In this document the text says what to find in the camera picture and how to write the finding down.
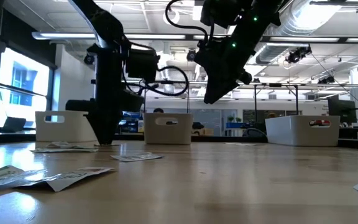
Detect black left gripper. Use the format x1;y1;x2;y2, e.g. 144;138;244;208
65;88;145;146

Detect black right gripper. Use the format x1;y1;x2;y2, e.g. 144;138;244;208
194;37;253;105

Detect white barcode packet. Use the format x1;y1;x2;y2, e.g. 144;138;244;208
70;143;95;150
110;152;163;162

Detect white plastic bin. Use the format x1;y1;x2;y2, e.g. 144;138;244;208
265;114;341;147
143;112;194;146
35;110;99;143

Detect blue storage bin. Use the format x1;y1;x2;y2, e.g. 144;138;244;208
226;122;254;130

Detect brown cardboard boxes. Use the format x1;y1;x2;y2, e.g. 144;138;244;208
193;126;214;136

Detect dark laptop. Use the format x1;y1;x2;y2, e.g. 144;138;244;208
2;116;28;133

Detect black computer monitor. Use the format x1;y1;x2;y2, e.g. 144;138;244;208
327;97;358;124

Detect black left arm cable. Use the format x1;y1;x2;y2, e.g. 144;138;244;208
120;42;190;98

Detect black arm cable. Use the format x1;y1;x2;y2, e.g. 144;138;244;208
165;0;213;37
120;42;190;98

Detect black metal stand frame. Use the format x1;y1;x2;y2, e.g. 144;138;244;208
253;82;300;116
142;80;191;114

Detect round black ceiling camera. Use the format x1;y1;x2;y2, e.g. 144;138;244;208
186;49;198;63

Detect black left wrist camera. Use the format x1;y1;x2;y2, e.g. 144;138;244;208
125;47;160;84

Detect white ceiling ring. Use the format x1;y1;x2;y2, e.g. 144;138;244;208
162;9;181;27

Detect window with dark frame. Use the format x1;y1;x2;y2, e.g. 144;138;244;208
0;46;51;129

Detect black ceiling camera rig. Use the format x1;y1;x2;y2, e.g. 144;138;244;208
318;75;336;85
285;44;313;65

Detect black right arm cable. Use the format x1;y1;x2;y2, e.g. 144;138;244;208
165;0;213;37

